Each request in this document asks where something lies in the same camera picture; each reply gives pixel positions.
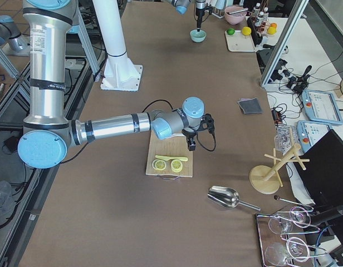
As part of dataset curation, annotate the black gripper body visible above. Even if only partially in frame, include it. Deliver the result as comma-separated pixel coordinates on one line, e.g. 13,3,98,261
195,0,205,20
182,128,198,140

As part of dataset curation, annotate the green ceramic bowl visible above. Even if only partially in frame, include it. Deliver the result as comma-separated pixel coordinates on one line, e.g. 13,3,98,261
190,29,207,43

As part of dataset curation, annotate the white ceramic spoon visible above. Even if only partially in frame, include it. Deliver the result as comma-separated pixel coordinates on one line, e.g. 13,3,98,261
166,133,185,139

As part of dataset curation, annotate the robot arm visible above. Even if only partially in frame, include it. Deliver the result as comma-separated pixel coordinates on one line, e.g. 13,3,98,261
166,0,207,32
18,1,206,169

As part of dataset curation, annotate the pink bowl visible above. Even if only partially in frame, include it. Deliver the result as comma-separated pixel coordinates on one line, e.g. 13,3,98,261
224,6,248,25

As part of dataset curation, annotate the bamboo cutting board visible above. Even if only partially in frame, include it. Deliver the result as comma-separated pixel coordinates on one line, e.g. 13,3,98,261
145,131,193,177

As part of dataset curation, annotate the yellow plastic knife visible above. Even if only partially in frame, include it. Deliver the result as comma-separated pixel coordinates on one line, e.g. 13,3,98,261
155,155,188,161

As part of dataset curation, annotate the green lime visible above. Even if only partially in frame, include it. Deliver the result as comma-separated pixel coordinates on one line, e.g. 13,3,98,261
227,28,235,36

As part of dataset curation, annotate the lemon slice near blade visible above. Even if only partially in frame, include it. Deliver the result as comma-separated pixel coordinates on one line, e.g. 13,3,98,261
151,159,166,171

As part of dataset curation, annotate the beige tray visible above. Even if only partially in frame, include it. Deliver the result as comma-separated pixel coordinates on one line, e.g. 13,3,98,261
224,30,255,52

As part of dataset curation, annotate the yellow lemon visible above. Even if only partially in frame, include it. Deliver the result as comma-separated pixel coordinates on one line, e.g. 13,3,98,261
241,27,252,36

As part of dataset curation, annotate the bottle carrier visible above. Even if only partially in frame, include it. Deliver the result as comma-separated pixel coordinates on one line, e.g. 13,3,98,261
247,3,268,46

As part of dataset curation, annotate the steel scoop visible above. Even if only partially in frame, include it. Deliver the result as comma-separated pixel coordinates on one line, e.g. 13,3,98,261
207,185,261,211

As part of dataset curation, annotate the grey folded cloth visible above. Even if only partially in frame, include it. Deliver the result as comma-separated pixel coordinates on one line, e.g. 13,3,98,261
237,98,263,115

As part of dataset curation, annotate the wooden mug tree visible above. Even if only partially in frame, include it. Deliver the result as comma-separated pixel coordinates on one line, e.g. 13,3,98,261
249,141,310,194

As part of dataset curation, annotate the clear plastic container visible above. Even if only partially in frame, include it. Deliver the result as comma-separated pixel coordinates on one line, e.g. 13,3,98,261
274,126,296,154

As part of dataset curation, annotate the lower teach pendant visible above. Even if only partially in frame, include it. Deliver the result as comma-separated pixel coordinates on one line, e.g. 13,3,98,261
296,120,332,152

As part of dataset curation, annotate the teach pendant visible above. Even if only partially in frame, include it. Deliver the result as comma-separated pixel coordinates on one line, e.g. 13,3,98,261
296,120,332,152
301,89,343,125

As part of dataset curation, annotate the upper wine glass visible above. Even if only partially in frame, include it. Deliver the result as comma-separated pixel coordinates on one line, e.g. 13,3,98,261
268,206,311,234

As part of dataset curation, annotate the upper teach pendant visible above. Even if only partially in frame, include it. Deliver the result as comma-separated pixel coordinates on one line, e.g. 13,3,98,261
301,89,343,125

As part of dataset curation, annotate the wine glass rack tray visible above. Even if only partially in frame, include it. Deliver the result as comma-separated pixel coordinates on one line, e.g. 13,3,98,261
256,206,327,266

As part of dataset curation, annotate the black monitor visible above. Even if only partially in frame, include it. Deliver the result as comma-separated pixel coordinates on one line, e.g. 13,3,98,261
296,130,343,206

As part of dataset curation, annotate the lower wine glass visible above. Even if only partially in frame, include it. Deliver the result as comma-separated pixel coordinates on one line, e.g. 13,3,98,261
264,237,310,266

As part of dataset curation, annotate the wrist cable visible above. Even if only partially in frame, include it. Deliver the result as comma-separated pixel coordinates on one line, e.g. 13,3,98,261
195,130,217,151

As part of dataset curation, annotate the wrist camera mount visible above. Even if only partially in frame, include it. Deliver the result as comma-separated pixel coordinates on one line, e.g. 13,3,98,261
199,113,215,134

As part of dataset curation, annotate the lemon slice near handle end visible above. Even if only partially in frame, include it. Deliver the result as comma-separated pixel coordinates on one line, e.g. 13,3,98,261
170,159,183,173

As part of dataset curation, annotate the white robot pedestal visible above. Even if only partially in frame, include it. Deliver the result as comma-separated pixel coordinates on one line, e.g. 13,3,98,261
93,0,143,92

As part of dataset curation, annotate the aluminium frame post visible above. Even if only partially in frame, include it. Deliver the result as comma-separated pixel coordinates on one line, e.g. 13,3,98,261
259,0,309,87

